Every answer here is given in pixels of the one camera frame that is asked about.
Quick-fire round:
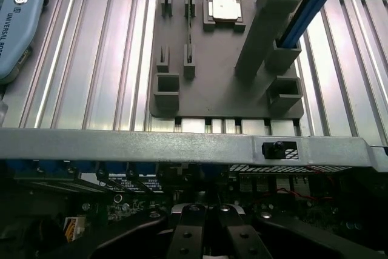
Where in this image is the open black PC case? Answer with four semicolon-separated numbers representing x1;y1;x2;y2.
0;127;388;259

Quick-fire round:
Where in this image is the light blue teach pendant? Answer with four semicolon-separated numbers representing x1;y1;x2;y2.
0;0;53;86

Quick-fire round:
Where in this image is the thin red wire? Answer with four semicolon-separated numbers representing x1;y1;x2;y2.
253;164;336;204

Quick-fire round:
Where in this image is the grey parts rack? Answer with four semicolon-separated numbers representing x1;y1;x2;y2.
149;0;306;119

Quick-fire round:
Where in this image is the green motherboard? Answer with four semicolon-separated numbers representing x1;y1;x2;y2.
60;177;388;241

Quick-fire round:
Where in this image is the hard disk with blue rails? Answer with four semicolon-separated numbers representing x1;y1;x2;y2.
277;0;351;50

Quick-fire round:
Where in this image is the silver CPU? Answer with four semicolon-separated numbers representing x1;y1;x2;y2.
211;0;244;23

